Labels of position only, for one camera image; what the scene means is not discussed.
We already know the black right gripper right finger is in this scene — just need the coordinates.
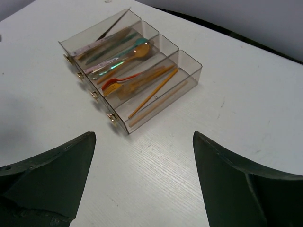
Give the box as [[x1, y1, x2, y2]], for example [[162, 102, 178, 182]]
[[193, 132, 303, 227]]

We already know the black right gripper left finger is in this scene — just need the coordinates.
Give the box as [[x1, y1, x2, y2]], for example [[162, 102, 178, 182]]
[[0, 132, 97, 227]]

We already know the orange chopstick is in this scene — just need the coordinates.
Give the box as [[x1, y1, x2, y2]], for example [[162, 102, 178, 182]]
[[128, 68, 178, 119], [129, 81, 188, 127]]

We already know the red-orange plastic fork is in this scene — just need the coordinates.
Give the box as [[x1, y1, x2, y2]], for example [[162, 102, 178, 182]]
[[101, 72, 142, 90]]

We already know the pink handled metal knife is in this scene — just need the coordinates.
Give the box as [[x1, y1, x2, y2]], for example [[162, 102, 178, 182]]
[[71, 28, 131, 57]]

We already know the orange plastic spoon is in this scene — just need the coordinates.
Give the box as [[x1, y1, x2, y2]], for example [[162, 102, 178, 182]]
[[96, 43, 150, 85]]

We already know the teal plastic knife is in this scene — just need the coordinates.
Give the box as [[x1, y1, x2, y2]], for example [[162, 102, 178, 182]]
[[85, 33, 139, 65]]

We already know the teal plastic spoon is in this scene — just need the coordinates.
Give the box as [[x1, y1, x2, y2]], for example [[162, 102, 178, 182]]
[[90, 37, 149, 61]]

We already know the iridescent metal spoon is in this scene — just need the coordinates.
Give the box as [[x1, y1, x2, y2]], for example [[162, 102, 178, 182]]
[[88, 61, 125, 80]]

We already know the orange plastic knife top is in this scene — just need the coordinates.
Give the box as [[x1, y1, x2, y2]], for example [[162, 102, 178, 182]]
[[75, 36, 125, 60]]

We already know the clear four-compartment organizer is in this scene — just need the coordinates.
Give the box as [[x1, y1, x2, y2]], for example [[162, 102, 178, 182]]
[[60, 9, 203, 133]]

